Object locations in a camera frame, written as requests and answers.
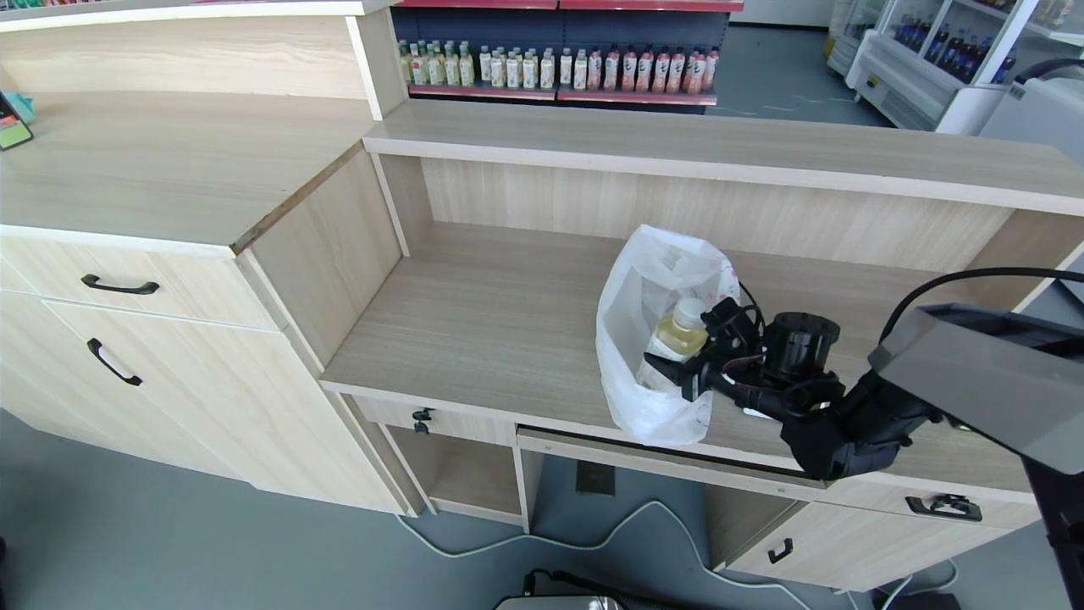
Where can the blue shop shelf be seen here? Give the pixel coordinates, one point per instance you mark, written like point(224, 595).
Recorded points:
point(567, 30)

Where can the small wooden drawer with lock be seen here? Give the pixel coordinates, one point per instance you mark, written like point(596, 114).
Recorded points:
point(466, 422)

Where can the floor socket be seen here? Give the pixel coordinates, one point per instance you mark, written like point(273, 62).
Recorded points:
point(595, 479)

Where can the grey machine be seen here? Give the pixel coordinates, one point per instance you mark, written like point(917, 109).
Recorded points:
point(1042, 114)

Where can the wooden counter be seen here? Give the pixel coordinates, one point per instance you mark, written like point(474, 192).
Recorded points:
point(525, 322)

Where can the white plastic bag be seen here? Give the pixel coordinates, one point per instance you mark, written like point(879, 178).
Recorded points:
point(631, 296)

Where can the yellow drink bottle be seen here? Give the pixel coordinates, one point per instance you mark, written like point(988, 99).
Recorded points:
point(680, 337)

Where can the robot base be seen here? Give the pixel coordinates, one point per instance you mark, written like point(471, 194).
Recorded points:
point(559, 604)

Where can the small black device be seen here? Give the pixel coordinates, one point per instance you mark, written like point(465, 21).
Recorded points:
point(10, 127)

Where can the wooden keyboard tray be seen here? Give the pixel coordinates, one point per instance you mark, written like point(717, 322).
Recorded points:
point(644, 462)

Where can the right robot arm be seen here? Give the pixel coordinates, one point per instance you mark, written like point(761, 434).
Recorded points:
point(991, 381)

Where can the white display fridge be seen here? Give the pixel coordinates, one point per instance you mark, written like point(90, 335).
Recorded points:
point(898, 85)

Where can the row of bottles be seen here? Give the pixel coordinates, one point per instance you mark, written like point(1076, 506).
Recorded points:
point(953, 51)
point(559, 69)

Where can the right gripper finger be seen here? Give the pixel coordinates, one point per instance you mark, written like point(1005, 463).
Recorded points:
point(720, 312)
point(673, 370)

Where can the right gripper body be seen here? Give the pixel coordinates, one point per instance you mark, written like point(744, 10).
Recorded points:
point(745, 377)

